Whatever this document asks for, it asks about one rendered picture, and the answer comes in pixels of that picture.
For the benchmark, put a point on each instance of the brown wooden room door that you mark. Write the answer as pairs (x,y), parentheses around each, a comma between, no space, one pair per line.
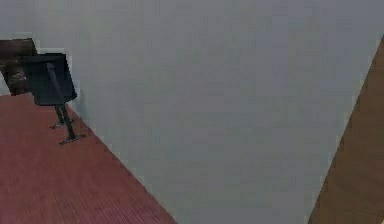
(356,166)

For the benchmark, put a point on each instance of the dark brown wooden cabinet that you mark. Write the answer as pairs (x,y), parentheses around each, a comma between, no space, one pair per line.
(13,63)

